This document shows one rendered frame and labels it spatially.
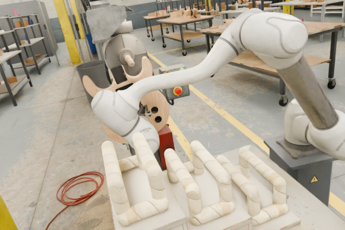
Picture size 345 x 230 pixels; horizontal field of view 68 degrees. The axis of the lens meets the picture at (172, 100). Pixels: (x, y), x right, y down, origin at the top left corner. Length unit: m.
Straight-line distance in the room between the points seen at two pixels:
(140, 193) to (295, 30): 0.63
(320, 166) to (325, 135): 0.31
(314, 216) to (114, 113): 0.67
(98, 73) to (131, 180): 3.56
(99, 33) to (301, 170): 1.16
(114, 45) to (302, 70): 0.99
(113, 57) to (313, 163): 1.19
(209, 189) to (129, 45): 1.01
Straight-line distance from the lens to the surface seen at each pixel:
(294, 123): 1.39
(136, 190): 0.69
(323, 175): 1.55
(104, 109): 0.89
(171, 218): 0.60
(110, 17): 1.23
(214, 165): 0.67
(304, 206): 0.88
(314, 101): 1.09
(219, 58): 0.99
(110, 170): 0.58
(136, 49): 1.55
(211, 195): 0.75
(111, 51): 1.54
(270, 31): 0.86
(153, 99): 1.31
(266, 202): 0.85
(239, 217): 0.70
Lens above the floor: 1.53
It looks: 22 degrees down
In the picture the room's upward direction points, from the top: 9 degrees counter-clockwise
